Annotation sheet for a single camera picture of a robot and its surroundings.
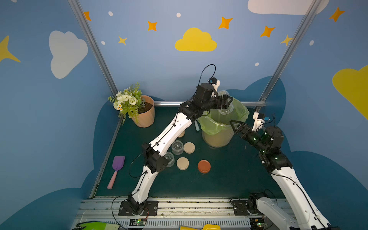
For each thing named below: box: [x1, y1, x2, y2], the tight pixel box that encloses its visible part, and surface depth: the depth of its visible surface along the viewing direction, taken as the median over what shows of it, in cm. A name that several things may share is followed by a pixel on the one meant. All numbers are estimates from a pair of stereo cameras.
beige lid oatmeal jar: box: [171, 139, 184, 156], surface depth 95 cm
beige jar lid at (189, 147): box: [183, 141, 196, 154], surface depth 100 cm
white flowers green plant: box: [107, 82, 146, 126], surface depth 87 cm
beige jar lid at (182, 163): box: [176, 156, 190, 171], surface depth 91 cm
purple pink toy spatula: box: [106, 155, 126, 190], surface depth 90 cm
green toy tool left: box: [78, 221, 121, 230], surface depth 70 cm
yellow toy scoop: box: [179, 224, 221, 230], surface depth 70 cm
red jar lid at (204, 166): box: [197, 159, 212, 174], surface depth 90 cm
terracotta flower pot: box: [132, 94, 155, 128], surface depth 106 cm
